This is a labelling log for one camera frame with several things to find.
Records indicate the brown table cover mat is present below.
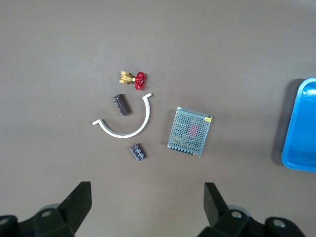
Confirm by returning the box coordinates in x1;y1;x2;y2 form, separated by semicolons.
0;0;316;237

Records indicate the dark brown cylindrical capacitor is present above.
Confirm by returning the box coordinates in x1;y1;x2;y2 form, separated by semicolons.
130;143;146;162

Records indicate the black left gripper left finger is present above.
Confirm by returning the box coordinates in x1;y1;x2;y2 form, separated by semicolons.
0;181;92;237

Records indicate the blue plastic tray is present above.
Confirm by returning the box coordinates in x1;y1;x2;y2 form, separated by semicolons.
281;77;316;173

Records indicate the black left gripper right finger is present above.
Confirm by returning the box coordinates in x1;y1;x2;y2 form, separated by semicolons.
203;182;307;237

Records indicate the white curved plastic bracket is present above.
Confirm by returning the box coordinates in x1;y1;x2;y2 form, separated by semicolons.
91;92;154;139

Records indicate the metal mesh power supply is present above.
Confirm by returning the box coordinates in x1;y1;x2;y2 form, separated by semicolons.
166;106;213;159

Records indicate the brass valve red handwheel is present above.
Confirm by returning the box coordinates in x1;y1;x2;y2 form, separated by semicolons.
118;71;148;91

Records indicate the dark ribbed rectangular component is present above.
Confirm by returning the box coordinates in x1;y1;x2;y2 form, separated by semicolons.
112;93;133;117

